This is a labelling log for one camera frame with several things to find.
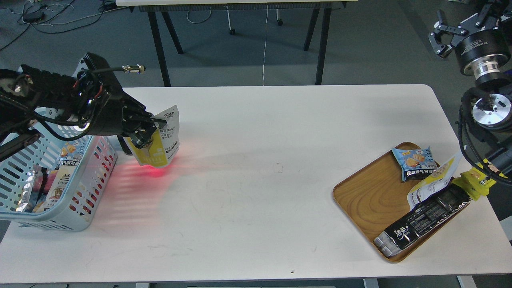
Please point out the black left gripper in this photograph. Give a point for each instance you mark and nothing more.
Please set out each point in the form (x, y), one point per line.
(105, 109)

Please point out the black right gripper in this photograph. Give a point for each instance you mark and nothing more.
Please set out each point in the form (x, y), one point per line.
(478, 39)

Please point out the yellow white snack pouch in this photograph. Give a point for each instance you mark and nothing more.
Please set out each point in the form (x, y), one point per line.
(165, 141)

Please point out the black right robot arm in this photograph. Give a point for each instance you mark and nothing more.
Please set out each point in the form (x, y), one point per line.
(484, 112)

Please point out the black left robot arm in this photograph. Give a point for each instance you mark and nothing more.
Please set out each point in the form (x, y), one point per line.
(71, 107)

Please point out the light blue plastic basket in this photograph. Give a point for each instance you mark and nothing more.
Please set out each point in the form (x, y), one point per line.
(75, 209)

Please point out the blue snack packet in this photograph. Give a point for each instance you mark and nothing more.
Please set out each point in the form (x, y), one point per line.
(416, 163)

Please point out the yellow cartoon snack packet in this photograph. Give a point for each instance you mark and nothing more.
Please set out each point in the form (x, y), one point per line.
(475, 183)

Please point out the black long snack package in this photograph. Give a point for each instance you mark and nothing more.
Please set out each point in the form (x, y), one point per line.
(421, 220)

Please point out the black barcode scanner red window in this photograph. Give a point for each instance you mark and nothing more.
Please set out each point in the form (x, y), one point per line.
(124, 146)

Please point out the wooden tray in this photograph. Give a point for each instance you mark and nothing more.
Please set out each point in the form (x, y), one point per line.
(375, 197)

